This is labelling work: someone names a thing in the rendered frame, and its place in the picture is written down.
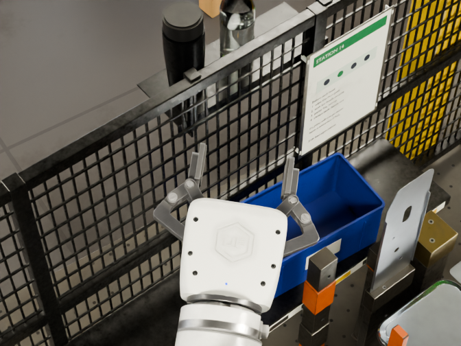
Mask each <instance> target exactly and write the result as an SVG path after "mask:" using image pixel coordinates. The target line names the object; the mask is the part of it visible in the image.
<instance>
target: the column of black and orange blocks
mask: <svg viewBox="0 0 461 346"><path fill-rule="evenodd" d="M337 263H338V258H337V257H336V256H335V255H334V254H333V253H332V252H331V251H330V250H329V249H328V248H327V247H324V248H323V249H321V250H320V251H318V252H317V253H315V254H314V255H312V256H311V257H310V258H309V262H308V269H307V280H305V282H304V289H303V300H302V302H303V303H304V304H303V316H302V321H301V322H300V325H299V332H298V342H299V346H324V343H325V342H326V341H327V335H328V331H329V322H328V320H329V312H330V307H331V303H333V297H334V292H335V285H336V280H335V273H336V268H337Z"/></svg>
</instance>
